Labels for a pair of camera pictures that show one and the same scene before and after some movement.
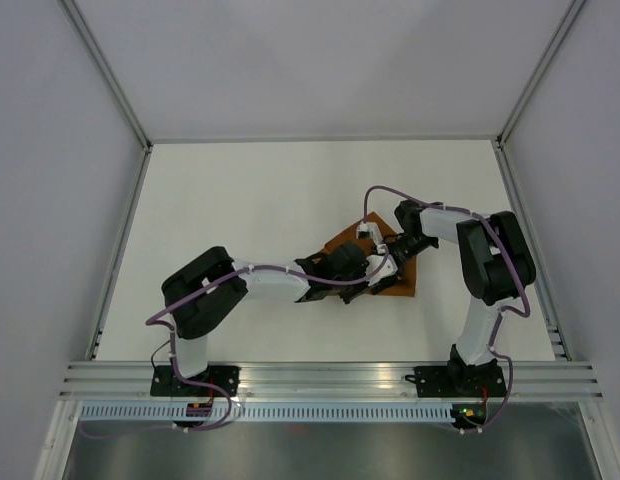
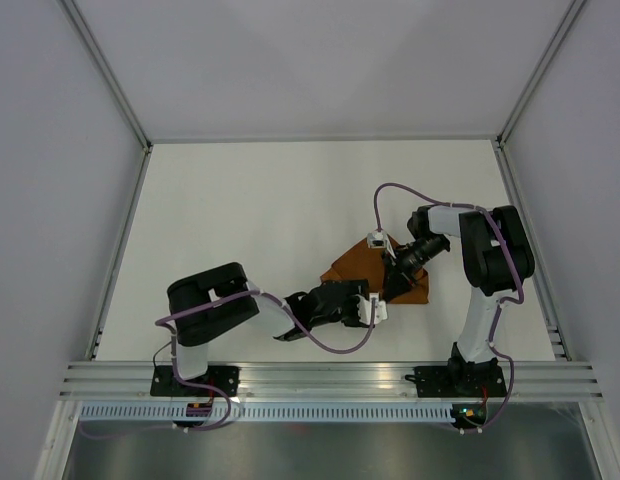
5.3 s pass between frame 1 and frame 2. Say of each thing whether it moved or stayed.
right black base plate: stayed
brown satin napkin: moved
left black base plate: stayed
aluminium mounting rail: stayed
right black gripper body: moved
